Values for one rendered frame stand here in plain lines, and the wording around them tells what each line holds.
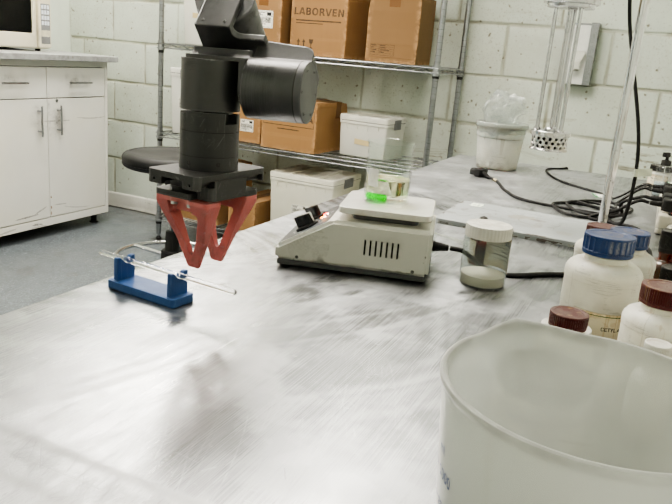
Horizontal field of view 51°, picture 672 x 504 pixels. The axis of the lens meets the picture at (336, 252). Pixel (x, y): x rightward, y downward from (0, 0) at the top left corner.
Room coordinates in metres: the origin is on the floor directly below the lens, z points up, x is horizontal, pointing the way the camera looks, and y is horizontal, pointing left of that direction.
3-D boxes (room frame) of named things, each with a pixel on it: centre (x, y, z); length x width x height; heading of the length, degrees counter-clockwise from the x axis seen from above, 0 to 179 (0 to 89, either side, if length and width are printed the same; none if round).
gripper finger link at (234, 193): (0.69, 0.13, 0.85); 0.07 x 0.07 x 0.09; 60
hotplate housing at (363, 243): (0.92, -0.04, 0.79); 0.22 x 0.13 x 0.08; 81
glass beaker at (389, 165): (0.92, -0.06, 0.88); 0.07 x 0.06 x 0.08; 177
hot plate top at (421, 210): (0.92, -0.07, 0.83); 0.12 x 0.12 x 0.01; 81
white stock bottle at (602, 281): (0.65, -0.26, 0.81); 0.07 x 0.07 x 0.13
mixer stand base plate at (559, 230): (1.24, -0.34, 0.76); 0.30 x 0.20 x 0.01; 66
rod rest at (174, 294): (0.73, 0.20, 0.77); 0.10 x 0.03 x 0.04; 60
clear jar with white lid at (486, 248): (0.88, -0.19, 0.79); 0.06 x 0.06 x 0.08
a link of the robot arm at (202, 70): (0.69, 0.13, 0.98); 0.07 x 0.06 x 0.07; 77
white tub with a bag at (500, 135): (1.96, -0.42, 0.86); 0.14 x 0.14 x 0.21
